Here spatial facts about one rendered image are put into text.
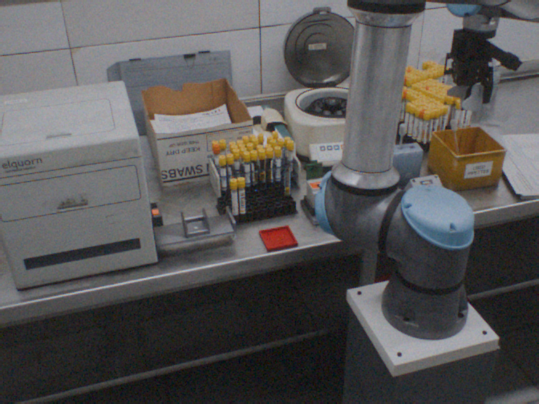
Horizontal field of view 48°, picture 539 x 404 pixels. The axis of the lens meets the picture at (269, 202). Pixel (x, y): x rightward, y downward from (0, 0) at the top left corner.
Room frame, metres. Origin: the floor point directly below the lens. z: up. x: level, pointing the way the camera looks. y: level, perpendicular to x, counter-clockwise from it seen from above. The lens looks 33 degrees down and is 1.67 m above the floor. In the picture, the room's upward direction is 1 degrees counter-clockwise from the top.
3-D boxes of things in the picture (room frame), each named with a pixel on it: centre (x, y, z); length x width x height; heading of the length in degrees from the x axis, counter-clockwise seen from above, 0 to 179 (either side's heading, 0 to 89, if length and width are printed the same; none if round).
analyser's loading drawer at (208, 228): (1.04, 0.18, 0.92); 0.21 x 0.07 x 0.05; 106
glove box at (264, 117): (1.48, 0.00, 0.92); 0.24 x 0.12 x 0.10; 16
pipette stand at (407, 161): (1.28, -0.31, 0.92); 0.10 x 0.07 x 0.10; 101
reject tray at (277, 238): (1.06, -0.02, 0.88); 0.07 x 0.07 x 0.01; 16
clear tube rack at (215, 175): (1.28, 0.04, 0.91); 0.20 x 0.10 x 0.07; 106
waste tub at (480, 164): (1.31, -0.48, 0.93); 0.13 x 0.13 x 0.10; 12
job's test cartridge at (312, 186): (1.16, -0.11, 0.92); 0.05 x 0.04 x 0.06; 16
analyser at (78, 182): (1.08, 0.39, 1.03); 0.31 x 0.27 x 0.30; 106
